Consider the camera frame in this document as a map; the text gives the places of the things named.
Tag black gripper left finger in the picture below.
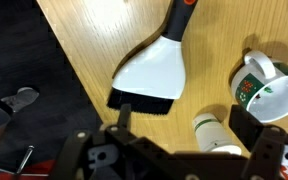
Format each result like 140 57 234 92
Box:
48 103 185 180

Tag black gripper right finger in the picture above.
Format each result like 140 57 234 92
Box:
228 104 288 180

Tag white hand broom black handle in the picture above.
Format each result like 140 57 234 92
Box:
106 0 198 116

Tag white paper cup green band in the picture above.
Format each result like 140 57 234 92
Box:
192 112 243 156

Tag shiny metal rod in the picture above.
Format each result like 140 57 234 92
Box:
15 144 36 176

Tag green christmas pattern mug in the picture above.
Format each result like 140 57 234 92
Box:
230 49 288 124

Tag thin metal rod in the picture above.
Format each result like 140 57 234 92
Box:
0 164 49 178

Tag gray lumpy floor object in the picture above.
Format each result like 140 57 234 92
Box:
0 86 40 114

